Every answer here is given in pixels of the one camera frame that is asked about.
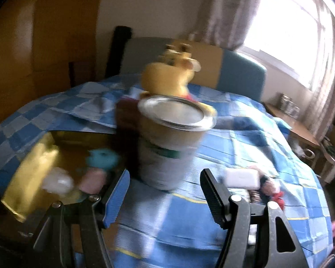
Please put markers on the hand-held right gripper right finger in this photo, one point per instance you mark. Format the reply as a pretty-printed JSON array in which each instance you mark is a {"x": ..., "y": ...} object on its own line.
[{"x": 215, "y": 198}]

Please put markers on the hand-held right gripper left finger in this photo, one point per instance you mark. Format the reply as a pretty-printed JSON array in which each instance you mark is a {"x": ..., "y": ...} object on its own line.
[{"x": 118, "y": 198}]

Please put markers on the white sponge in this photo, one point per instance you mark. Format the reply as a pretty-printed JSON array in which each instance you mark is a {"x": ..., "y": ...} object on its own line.
[{"x": 241, "y": 177}]

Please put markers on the red plush toy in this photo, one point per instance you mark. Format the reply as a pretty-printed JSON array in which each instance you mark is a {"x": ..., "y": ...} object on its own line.
[{"x": 279, "y": 199}]

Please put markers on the pink soft roll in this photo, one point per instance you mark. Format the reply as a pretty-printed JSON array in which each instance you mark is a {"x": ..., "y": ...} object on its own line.
[{"x": 93, "y": 180}]

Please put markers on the brown satin scrunchie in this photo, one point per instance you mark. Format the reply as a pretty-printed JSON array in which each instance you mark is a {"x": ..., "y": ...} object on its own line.
[{"x": 255, "y": 196}]

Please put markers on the blue plush toy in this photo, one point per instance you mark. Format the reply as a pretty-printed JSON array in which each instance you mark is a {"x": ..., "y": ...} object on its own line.
[{"x": 102, "y": 157}]

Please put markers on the pink rolled towel black band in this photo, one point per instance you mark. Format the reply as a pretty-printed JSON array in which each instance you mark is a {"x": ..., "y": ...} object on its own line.
[{"x": 269, "y": 185}]

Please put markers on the white fluffy ball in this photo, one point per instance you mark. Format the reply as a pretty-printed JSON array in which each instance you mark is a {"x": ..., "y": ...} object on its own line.
[{"x": 57, "y": 180}]

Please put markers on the blue checked bedsheet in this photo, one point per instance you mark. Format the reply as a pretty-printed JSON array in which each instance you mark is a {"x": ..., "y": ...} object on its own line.
[{"x": 240, "y": 134}]

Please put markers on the brown box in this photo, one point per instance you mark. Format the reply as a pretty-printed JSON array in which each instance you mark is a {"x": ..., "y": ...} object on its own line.
[{"x": 127, "y": 122}]

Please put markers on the gold box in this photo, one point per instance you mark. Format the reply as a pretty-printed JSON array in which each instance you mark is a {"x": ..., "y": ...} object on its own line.
[{"x": 36, "y": 159}]

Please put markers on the wooden nightstand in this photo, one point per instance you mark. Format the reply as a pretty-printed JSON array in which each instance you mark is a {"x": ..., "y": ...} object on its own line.
[{"x": 296, "y": 134}]

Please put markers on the glass jars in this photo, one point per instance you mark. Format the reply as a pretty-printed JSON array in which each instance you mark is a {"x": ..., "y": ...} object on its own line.
[{"x": 289, "y": 104}]

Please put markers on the yellow plush giraffe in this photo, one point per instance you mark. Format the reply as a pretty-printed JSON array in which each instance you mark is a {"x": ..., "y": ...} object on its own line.
[{"x": 162, "y": 75}]

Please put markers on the blue and yellow headboard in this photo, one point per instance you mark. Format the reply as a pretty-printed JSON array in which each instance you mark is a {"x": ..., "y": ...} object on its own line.
[{"x": 240, "y": 69}]

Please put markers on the patterned curtain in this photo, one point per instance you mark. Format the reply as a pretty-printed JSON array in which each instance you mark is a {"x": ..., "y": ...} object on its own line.
[
  {"x": 226, "y": 11},
  {"x": 330, "y": 89}
]

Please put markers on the wooden wardrobe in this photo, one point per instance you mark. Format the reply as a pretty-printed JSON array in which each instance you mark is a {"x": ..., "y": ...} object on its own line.
[{"x": 44, "y": 33}]

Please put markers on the window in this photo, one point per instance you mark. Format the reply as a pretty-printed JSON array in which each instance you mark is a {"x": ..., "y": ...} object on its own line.
[{"x": 290, "y": 28}]

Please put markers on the black frame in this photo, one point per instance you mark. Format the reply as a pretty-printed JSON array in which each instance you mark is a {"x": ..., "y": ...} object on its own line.
[{"x": 118, "y": 50}]

